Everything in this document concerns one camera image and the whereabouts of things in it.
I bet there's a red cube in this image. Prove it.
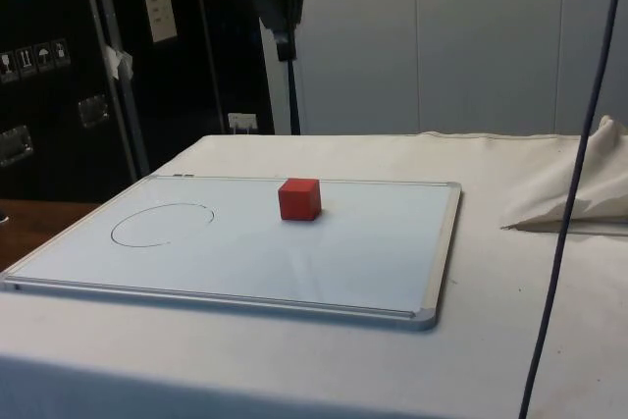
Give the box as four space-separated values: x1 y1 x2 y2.
278 177 322 223

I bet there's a black cabinet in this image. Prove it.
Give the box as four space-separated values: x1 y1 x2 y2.
0 0 277 204

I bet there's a flat whiteboard with silver frame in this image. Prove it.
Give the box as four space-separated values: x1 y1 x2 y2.
0 174 463 333

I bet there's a black cable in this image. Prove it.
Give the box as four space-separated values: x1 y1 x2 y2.
517 0 624 419

